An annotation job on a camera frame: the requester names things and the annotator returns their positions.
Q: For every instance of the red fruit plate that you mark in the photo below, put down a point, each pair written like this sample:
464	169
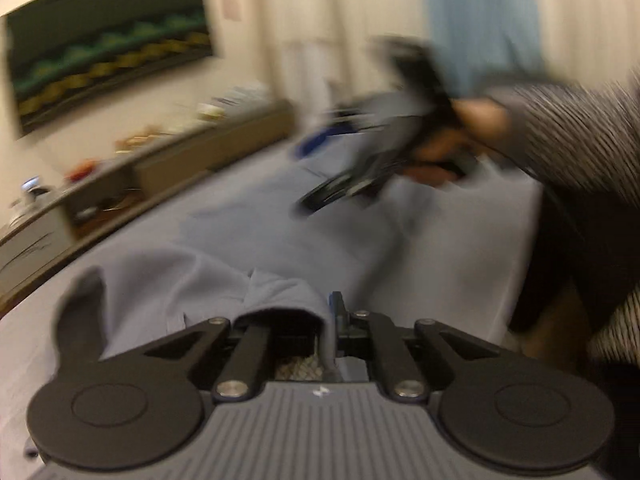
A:
82	170

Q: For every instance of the wall television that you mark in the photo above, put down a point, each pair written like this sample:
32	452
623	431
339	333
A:
63	53

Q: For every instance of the person right hand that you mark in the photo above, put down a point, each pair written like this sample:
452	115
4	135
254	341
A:
485	127

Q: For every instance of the grey trousers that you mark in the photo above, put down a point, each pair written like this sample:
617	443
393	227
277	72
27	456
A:
455	255

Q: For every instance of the long TV cabinet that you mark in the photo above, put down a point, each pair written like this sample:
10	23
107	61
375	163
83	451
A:
60	226

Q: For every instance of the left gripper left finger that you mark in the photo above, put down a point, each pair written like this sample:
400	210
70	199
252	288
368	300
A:
134	409

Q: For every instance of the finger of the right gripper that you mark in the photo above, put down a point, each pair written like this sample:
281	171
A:
311	143

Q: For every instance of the white lace curtain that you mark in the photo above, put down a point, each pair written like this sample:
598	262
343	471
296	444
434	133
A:
321	53

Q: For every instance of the person striped sleeve forearm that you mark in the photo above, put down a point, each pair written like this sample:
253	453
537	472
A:
582	145

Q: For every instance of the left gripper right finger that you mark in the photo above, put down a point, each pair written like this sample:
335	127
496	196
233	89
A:
504	410

